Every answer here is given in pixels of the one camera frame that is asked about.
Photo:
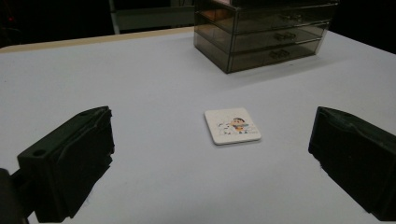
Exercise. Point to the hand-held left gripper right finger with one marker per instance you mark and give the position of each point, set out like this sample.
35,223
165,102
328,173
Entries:
358,161

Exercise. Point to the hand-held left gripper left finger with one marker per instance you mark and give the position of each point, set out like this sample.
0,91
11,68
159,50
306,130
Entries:
74,161

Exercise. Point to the white square cartoon coaster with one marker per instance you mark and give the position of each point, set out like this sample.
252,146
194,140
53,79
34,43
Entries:
224,123

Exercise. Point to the smoky transparent drawer organizer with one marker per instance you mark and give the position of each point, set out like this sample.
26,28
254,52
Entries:
258,28

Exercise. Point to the white table mat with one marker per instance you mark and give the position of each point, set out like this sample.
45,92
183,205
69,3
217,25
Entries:
155,93

